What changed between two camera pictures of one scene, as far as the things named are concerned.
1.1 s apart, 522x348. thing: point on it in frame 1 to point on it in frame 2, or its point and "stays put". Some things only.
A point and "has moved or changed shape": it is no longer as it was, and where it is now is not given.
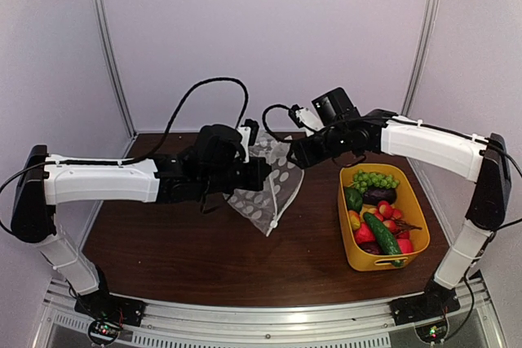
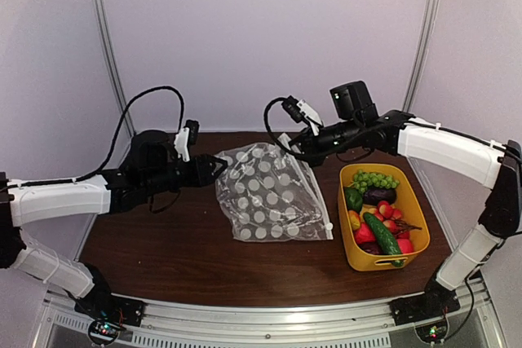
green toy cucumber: x=391 y=247 stays put
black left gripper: x=257 y=179 to x=201 y=174
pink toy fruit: x=405 y=246 stays put
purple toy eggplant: x=378 y=194 stays put
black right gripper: x=311 y=158 stays put
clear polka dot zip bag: x=263 y=208 has moved or changed shape
